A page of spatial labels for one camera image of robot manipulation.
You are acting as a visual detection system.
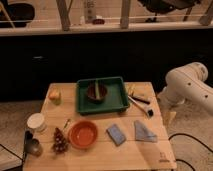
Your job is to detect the green stick in bowl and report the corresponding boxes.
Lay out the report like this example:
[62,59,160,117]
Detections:
[95,80,100,100]

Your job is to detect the bunch of dark grapes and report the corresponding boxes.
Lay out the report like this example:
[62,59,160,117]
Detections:
[52,128,68,154]

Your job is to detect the red orange bowl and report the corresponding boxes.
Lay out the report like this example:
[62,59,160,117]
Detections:
[68,120,98,150]

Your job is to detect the black handled brush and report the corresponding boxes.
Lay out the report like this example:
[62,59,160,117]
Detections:
[128,97,154,117]

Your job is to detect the blue sponge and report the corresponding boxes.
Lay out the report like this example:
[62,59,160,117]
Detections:
[107,124,126,146]

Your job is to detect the grey blue towel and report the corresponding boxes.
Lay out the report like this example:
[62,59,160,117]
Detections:
[134,120,158,143]

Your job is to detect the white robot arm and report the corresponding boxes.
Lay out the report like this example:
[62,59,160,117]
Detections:
[158,62,213,116]

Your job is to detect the dark red background object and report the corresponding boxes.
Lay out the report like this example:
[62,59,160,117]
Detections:
[92,19,105,25]

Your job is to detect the white cup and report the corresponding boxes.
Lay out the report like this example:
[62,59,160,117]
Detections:
[27,113,46,132]

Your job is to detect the black office chair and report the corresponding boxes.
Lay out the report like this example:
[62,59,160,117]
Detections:
[137,0,201,23]

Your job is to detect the black chair left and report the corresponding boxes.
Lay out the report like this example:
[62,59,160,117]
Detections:
[0,0,35,28]

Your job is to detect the black cable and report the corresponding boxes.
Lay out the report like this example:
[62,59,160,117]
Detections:
[168,132,213,171]

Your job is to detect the green plastic tray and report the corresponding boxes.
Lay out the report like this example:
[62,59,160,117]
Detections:
[76,77,130,115]

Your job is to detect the dark brown bowl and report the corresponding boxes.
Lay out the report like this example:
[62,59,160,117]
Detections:
[86,83,107,103]

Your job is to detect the yellow green fruit toy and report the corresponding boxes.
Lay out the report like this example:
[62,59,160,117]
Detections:
[48,90,61,105]

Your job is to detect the dark metal cup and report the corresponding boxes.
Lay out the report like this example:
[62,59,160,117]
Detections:
[25,139,43,157]

